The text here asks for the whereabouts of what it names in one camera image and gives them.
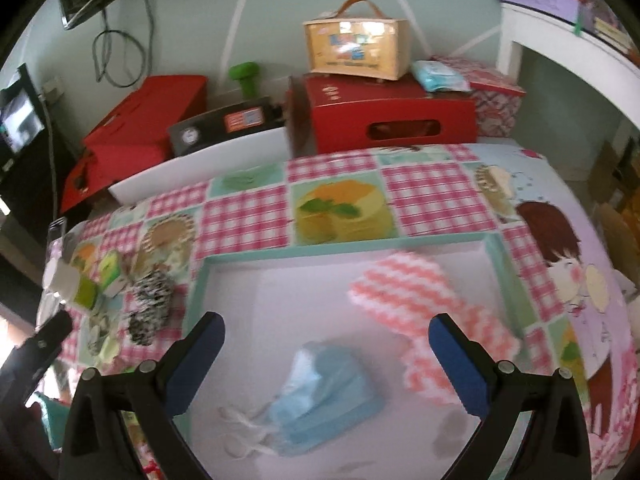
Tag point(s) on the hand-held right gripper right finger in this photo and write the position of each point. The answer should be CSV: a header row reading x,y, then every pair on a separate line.
x,y
457,365

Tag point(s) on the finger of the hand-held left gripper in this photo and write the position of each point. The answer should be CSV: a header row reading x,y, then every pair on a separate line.
x,y
42,345

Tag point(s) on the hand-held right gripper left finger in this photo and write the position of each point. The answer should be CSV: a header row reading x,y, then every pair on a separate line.
x,y
199,360

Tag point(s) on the pink white chevron cloth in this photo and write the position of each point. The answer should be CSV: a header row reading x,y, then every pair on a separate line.
x,y
400,290

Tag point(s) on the white tray with teal rim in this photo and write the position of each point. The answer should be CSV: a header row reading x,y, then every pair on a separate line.
x,y
300,300

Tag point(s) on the blue face mask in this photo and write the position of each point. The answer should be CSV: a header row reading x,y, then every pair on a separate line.
x,y
325,395

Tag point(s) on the white pill bottle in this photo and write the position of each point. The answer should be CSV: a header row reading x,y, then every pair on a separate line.
x,y
62,282

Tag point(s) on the green white small box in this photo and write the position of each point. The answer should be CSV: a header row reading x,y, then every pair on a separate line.
x,y
86,294
111,272

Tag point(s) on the black white patterned scrunchie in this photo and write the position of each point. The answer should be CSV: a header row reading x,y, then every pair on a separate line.
x,y
150,305

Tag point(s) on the white board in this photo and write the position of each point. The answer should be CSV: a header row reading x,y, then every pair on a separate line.
x,y
200,165

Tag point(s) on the black phone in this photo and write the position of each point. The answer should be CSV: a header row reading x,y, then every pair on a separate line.
x,y
20,120

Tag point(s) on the black device with orange label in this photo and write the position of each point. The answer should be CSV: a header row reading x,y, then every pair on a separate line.
x,y
210,127

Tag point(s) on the red cardboard box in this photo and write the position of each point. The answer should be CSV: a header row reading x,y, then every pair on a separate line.
x,y
140,120

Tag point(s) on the pink patterned box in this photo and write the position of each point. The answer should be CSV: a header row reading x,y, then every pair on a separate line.
x,y
497,107

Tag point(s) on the green plastic object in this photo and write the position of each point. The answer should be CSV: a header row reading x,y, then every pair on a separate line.
x,y
248,77

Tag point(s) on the blue wet wipes pack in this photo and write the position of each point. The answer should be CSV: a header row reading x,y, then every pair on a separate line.
x,y
440,76

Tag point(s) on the white desk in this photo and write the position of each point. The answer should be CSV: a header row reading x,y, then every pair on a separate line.
x,y
540,30

